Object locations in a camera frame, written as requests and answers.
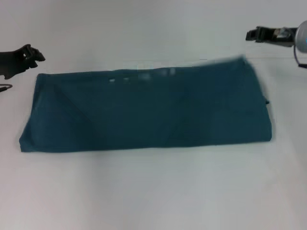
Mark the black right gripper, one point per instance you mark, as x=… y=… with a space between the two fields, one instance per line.
x=275 y=36

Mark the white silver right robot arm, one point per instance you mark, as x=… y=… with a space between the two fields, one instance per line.
x=302 y=36

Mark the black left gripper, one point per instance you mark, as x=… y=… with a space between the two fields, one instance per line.
x=12 y=62

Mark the teal blue t-shirt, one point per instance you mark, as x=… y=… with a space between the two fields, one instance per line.
x=144 y=107

